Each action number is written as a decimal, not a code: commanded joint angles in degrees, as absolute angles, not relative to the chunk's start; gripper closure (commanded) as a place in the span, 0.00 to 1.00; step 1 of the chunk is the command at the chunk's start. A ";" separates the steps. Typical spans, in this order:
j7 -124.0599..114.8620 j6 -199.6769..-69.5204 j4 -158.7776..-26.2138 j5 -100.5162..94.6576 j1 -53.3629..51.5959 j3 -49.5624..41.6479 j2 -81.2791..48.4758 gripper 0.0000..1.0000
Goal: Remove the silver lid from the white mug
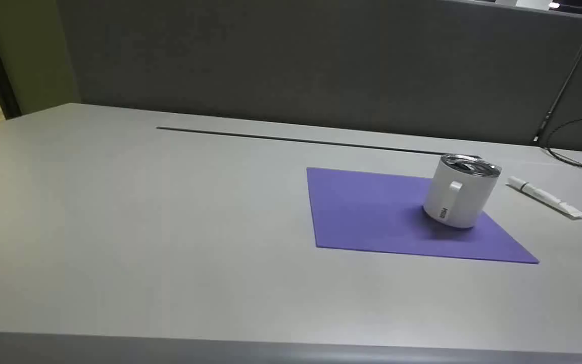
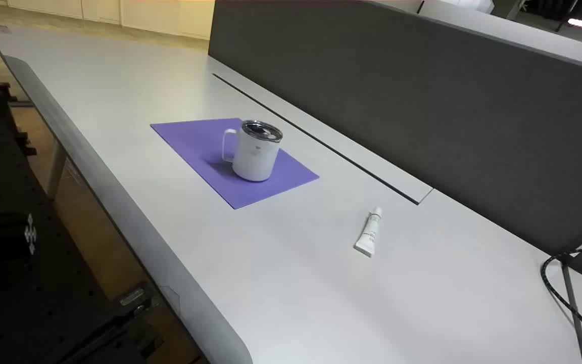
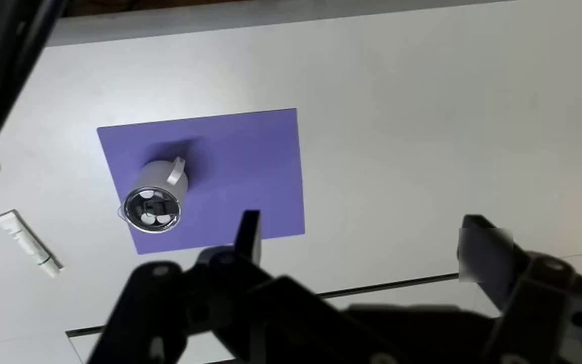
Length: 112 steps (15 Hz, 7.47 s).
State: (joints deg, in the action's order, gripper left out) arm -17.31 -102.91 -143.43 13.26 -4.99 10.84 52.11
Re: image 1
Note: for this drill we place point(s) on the silver metal cup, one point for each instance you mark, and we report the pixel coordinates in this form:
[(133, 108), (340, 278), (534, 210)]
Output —
[(469, 164)]

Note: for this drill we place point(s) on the purple rectangular mat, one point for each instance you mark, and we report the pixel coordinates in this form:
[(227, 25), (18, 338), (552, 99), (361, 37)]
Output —
[(365, 215)]

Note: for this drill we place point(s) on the large grey partition panel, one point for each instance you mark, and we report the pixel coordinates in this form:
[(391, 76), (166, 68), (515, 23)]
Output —
[(304, 62)]

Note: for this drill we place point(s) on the white marker tube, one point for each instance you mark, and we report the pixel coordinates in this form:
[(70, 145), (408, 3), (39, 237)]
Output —
[(547, 196)]

